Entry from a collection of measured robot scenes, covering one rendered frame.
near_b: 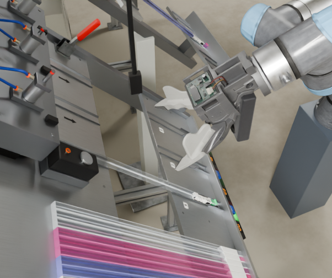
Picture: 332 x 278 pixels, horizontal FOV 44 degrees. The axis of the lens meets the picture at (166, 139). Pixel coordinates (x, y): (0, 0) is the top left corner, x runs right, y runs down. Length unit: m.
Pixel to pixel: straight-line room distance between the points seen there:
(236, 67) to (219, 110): 0.07
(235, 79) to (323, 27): 0.15
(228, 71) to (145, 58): 0.68
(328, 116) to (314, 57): 0.81
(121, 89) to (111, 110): 1.17
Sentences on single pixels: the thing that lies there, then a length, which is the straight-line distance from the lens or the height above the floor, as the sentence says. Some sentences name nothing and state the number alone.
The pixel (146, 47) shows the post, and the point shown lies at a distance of 1.29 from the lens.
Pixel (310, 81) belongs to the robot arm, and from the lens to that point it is 0.76.
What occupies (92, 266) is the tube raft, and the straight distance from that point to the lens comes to 0.60.
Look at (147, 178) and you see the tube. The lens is 0.82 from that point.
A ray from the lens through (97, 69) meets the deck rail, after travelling 0.99.
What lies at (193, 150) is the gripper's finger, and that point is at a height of 1.08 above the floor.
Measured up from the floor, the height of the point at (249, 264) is 0.73.
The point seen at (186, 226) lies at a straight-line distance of 0.86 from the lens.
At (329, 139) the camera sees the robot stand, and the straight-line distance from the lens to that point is 1.47.
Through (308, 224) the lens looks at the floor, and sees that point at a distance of 1.91.
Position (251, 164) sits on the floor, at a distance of 2.01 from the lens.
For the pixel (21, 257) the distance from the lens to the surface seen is 0.55.
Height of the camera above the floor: 1.61
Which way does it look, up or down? 51 degrees down
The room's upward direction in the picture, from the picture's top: straight up
